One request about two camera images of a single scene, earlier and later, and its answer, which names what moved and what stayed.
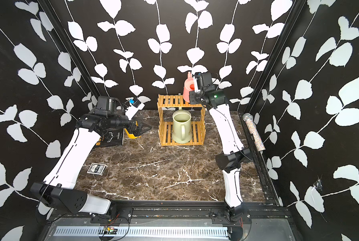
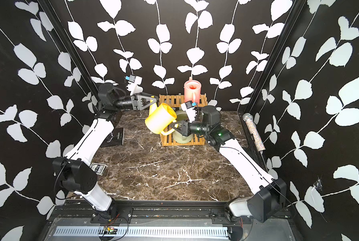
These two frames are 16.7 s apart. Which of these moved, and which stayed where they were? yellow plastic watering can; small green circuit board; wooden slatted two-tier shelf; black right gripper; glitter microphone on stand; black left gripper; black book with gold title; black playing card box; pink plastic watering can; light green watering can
Moved: black left gripper; pink plastic watering can; black right gripper; yellow plastic watering can
Stayed: black playing card box; wooden slatted two-tier shelf; glitter microphone on stand; black book with gold title; light green watering can; small green circuit board
